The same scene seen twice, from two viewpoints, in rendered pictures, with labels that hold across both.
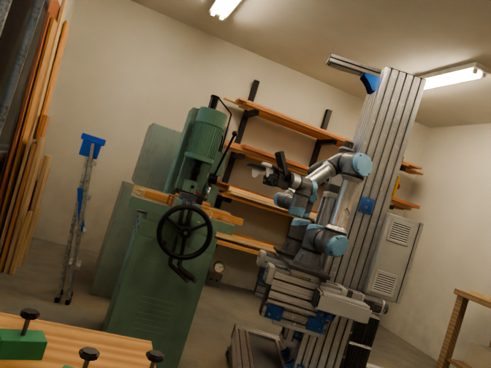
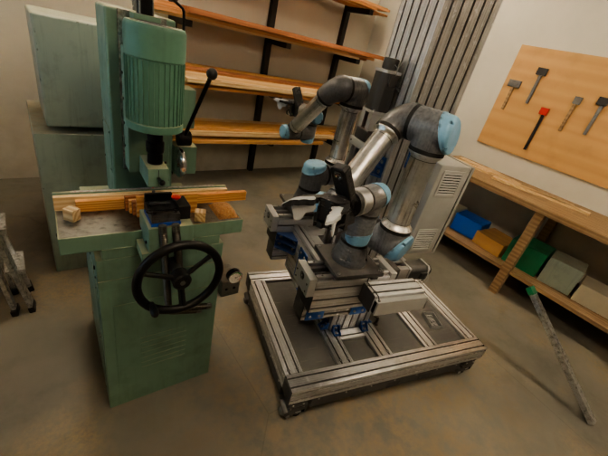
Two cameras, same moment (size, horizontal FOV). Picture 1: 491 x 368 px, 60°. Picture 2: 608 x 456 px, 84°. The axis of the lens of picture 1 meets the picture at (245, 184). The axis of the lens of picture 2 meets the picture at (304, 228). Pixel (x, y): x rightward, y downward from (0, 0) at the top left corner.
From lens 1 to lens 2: 142 cm
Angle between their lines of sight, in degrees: 39
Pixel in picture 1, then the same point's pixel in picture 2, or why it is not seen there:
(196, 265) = (202, 280)
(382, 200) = not seen: hidden behind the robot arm
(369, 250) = not seen: hidden behind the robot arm
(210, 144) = (171, 102)
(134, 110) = not seen: outside the picture
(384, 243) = (431, 200)
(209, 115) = (151, 43)
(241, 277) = (217, 161)
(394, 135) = (465, 46)
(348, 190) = (423, 176)
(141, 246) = (112, 293)
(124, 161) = (14, 49)
